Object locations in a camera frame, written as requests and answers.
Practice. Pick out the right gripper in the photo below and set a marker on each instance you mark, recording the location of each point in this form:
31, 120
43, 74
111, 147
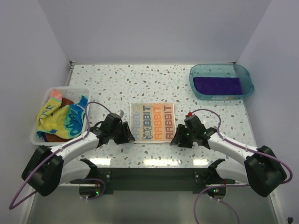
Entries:
179, 136

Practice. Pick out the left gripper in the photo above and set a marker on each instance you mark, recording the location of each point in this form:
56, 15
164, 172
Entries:
126, 136

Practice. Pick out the colourful printed towel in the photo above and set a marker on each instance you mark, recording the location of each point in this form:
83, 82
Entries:
152, 122

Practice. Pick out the purple towel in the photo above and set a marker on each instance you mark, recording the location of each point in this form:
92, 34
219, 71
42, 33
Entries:
218, 85

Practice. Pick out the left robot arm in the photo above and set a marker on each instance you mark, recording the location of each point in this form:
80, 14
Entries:
46, 169

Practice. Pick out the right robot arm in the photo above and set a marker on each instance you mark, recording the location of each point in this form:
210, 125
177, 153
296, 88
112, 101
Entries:
260, 168

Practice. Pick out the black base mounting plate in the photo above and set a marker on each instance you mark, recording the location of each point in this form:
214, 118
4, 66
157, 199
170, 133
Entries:
152, 179

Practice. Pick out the blue towel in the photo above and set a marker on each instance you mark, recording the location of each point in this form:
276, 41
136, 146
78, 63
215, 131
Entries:
75, 118

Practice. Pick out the brown towel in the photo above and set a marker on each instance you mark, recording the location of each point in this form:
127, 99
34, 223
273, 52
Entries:
65, 102

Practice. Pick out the yellow green patterned towel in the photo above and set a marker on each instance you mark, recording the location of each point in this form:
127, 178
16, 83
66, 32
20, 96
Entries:
53, 118

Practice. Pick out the teal translucent plastic bin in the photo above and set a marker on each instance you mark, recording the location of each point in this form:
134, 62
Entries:
222, 70

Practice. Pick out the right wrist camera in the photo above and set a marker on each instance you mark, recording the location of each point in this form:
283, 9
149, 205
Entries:
190, 114

